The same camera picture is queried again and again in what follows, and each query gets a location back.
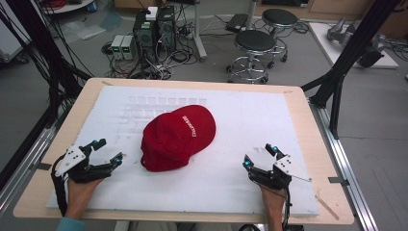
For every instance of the black flat case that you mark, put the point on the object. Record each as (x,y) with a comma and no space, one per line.
(236,22)

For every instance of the black metal frame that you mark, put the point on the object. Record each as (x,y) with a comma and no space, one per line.
(352,48)

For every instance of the thin wooden stick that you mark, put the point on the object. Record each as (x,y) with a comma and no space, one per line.
(327,207)

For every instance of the grey metal post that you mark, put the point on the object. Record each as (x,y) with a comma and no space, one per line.
(199,38)

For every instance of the black computer tower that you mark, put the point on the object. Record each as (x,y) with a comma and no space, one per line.
(166,29)
(144,35)

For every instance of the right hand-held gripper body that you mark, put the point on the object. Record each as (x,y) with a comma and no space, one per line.
(272,179)

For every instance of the white box on tower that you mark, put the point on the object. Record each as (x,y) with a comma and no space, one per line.
(152,13)

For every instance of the person's left hand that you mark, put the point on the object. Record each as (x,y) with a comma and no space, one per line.
(78,197)

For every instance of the black round stool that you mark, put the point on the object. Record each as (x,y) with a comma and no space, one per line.
(255,41)
(279,16)

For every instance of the grey tape strip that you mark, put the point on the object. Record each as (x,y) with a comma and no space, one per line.
(42,166)
(338,181)

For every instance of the aluminium rail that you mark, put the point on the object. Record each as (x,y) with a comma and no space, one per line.
(25,163)
(343,160)

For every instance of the wooden table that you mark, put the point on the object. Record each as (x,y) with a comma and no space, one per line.
(320,141)

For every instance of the white round table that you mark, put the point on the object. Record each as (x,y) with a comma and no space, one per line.
(69,6)

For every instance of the person's right hand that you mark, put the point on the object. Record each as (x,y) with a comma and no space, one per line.
(274,202)

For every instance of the white floor board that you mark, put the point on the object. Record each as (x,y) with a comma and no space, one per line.
(324,41)

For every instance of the white foam mat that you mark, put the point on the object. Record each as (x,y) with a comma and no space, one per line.
(224,179)

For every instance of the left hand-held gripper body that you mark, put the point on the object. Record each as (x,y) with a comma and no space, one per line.
(77,166)

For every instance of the red baseball cap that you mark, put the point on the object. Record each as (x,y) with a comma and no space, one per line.
(176,138)

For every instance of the white power supply unit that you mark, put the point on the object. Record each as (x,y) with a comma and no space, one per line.
(129,47)
(117,46)

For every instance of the white cabinet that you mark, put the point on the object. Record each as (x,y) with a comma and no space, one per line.
(11,41)

